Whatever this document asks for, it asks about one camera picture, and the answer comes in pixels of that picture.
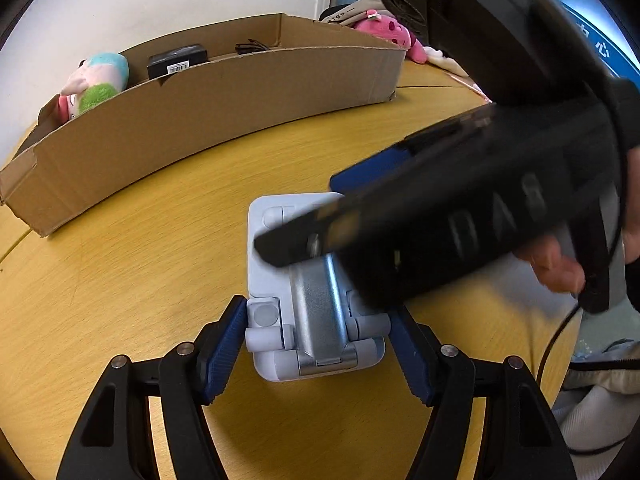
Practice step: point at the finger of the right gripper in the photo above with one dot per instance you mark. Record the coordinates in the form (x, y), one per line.
(315, 232)
(381, 163)

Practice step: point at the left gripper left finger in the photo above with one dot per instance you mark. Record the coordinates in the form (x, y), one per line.
(112, 438)

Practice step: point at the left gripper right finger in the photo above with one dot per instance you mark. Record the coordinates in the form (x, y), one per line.
(520, 439)

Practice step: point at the white folding phone stand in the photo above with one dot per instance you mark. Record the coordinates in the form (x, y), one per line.
(305, 320)

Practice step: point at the black sunglasses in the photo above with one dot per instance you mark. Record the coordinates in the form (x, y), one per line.
(250, 46)

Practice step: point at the brown cardboard tray box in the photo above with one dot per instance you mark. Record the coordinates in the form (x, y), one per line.
(64, 168)

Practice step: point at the black charger box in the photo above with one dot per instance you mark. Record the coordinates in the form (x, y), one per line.
(176, 60)

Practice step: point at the pink blue green plush toy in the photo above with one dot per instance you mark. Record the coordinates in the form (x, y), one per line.
(97, 79)

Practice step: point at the person's right hand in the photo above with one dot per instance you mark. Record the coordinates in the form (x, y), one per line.
(561, 273)

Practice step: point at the white panda plush toy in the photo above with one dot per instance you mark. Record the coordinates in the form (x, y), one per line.
(444, 62)

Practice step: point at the beige printed cloth bag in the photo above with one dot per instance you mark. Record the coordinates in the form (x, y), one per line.
(350, 13)

